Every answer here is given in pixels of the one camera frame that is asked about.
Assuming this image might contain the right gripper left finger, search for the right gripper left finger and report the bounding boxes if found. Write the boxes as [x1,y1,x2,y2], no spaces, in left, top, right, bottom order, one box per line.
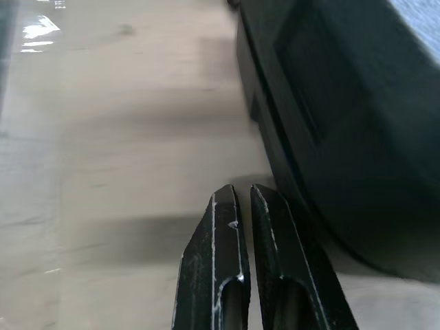
[171,184,252,330]

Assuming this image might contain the black plastic tool case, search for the black plastic tool case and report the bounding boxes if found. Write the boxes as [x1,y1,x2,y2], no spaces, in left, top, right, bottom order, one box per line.
[236,0,440,276]

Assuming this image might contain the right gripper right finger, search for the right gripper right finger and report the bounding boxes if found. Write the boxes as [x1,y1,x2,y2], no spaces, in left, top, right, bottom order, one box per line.
[250,184,360,330]

